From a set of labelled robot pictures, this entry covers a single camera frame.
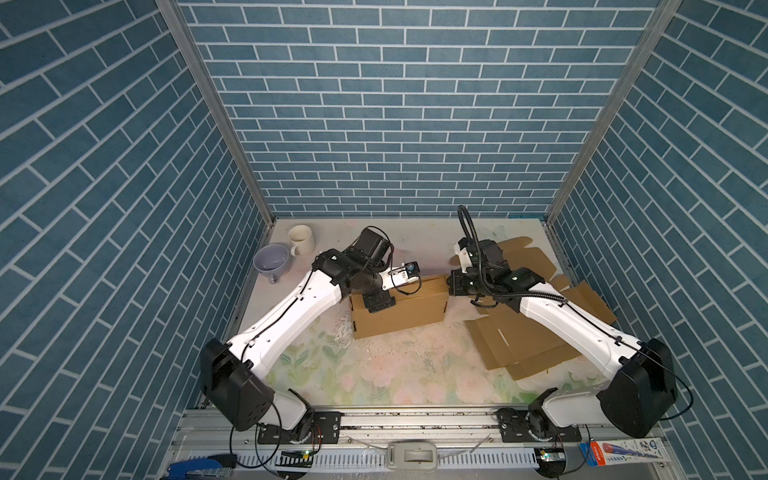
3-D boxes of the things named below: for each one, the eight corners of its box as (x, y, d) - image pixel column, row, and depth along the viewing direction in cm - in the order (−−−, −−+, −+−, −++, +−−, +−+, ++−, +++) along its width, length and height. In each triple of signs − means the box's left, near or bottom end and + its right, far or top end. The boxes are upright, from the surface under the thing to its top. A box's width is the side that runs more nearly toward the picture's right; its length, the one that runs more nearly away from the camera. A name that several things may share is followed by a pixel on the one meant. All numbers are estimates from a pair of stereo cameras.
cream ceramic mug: (291, 256, 108) (285, 242, 102) (296, 238, 114) (291, 224, 108) (312, 256, 108) (307, 242, 102) (316, 238, 114) (312, 224, 108)
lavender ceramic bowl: (253, 283, 103) (246, 272, 98) (264, 256, 111) (257, 244, 105) (284, 283, 103) (278, 272, 98) (292, 256, 111) (287, 244, 105)
